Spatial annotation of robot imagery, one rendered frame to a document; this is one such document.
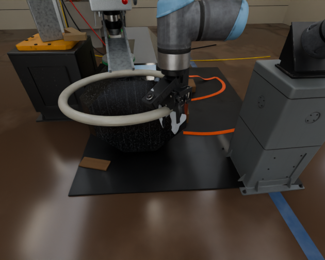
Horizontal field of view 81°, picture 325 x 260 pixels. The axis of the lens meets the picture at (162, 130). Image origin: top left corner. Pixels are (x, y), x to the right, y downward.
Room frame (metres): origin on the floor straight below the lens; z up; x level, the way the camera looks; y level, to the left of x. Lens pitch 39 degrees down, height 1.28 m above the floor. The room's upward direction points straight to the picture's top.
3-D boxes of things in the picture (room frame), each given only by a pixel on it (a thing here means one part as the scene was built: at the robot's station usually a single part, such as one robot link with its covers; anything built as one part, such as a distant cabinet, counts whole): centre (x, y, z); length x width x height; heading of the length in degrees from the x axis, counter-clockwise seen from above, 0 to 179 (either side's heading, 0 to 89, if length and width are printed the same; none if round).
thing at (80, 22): (4.94, 1.64, 0.43); 1.30 x 0.62 x 0.86; 6
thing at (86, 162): (1.08, 0.58, 0.02); 0.25 x 0.10 x 0.01; 78
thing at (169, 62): (0.54, -0.03, 1.10); 0.10 x 0.09 x 0.05; 45
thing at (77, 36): (2.01, 0.84, 0.81); 0.20 x 0.10 x 0.05; 101
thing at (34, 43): (2.04, 1.10, 0.76); 0.49 x 0.49 x 0.05; 3
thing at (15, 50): (2.04, 1.10, 0.37); 0.66 x 0.66 x 0.74; 3
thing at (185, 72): (0.53, -0.04, 1.01); 0.09 x 0.08 x 0.12; 135
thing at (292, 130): (1.06, -0.82, 0.43); 0.50 x 0.50 x 0.85; 6
